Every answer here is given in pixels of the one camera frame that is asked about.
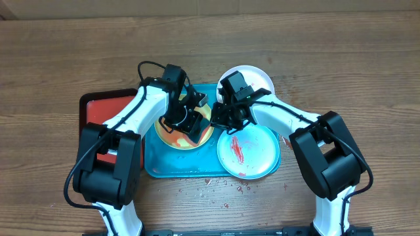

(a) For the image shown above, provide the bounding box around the yellow-green plate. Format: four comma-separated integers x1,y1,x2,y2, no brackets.
154,93,215,151

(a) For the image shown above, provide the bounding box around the light blue plate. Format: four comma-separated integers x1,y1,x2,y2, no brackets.
217,124,281,180

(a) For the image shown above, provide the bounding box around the white plate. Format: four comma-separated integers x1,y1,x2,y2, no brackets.
216,65,275,103

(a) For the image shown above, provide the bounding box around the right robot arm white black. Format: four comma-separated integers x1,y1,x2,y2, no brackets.
211,88,373,235

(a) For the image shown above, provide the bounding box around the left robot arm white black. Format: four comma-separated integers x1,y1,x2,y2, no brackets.
64,76,209,235

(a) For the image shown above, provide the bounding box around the teal plastic tray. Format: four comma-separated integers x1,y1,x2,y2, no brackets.
144,84,282,179

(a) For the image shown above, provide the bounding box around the red tray with black rim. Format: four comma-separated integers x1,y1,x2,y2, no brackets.
79,88,145,171

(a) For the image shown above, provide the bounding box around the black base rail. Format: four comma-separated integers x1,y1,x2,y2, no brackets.
82,226,374,236

